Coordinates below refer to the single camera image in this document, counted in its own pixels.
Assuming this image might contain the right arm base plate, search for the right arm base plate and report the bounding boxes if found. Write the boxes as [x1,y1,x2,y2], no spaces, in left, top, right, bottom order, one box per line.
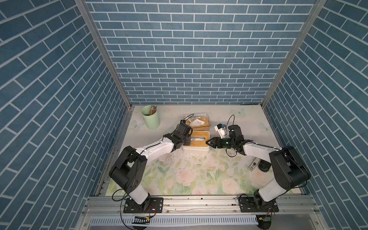
[238,194,279,213]

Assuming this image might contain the clear plastic tissue box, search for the clear plastic tissue box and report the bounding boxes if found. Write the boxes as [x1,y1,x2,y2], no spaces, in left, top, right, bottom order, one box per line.
[186,114,211,131]

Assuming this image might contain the green pencil cup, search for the green pencil cup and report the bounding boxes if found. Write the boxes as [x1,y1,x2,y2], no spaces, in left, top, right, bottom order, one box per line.
[141,105,160,130]

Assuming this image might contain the small grey remote device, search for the small grey remote device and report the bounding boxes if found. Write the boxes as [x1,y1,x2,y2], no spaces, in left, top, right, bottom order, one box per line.
[248,158,261,172]

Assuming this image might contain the blue tissue pack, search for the blue tissue pack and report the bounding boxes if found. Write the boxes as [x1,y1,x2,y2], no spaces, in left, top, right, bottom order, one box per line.
[189,118,205,127]
[191,137,206,141]

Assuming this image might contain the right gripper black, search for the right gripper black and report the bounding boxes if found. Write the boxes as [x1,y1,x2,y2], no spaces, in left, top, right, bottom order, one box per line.
[206,137,235,149]

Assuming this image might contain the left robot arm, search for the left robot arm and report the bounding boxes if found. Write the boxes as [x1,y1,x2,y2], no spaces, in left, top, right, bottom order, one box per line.
[109,120,193,213]

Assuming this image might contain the white plastic box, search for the white plastic box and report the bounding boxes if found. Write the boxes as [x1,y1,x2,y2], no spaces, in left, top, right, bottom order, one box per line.
[182,146,210,154]

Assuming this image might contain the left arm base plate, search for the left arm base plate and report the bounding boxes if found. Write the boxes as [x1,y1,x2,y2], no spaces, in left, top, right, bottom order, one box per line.
[123,196,164,214]

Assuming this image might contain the aluminium mounting rail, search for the aluminium mounting rail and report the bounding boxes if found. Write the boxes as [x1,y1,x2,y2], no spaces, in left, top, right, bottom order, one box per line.
[82,194,320,217]

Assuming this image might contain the black round knob object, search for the black round knob object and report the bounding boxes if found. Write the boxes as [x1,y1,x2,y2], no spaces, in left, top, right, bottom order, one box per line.
[258,160,271,173]

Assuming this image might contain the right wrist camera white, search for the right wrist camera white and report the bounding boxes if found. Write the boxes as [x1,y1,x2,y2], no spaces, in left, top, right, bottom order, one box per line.
[214,124,227,139]

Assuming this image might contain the white box with bamboo lid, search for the white box with bamboo lid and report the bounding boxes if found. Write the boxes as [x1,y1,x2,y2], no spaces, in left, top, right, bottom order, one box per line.
[182,130,210,151]

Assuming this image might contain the bundle of coloured pencils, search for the bundle of coloured pencils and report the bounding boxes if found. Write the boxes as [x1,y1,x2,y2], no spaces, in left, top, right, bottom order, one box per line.
[149,105,157,116]

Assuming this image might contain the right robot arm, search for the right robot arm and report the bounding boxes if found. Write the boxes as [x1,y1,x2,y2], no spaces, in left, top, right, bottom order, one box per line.
[206,125,311,212]

